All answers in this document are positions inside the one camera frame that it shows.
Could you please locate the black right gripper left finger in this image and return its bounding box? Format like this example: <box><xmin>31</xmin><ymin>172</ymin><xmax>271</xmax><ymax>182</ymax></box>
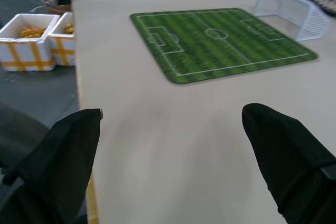
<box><xmin>0</xmin><ymin>108</ymin><xmax>103</xmax><ymax>224</ymax></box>

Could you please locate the green soccer field mat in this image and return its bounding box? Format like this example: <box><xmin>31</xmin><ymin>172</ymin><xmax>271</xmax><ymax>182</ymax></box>
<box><xmin>129</xmin><ymin>7</ymin><xmax>319</xmax><ymax>86</ymax></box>

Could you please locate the small white foam box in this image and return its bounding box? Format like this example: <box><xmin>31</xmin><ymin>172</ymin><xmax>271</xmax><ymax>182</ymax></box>
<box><xmin>48</xmin><ymin>12</ymin><xmax>77</xmax><ymax>66</ymax></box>

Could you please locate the large white foam box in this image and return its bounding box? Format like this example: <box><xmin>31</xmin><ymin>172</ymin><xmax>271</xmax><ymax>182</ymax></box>
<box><xmin>0</xmin><ymin>13</ymin><xmax>60</xmax><ymax>72</ymax></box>

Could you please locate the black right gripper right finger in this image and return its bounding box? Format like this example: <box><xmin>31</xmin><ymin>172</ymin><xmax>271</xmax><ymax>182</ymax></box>
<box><xmin>241</xmin><ymin>103</ymin><xmax>336</xmax><ymax>224</ymax></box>

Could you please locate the brown basket with dark items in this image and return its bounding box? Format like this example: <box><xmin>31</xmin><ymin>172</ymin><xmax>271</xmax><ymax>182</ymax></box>
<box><xmin>41</xmin><ymin>0</ymin><xmax>72</xmax><ymax>15</ymax></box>

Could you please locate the white miniature soccer goal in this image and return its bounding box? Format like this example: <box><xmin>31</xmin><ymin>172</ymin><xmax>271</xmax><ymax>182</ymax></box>
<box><xmin>253</xmin><ymin>0</ymin><xmax>330</xmax><ymax>42</ymax></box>

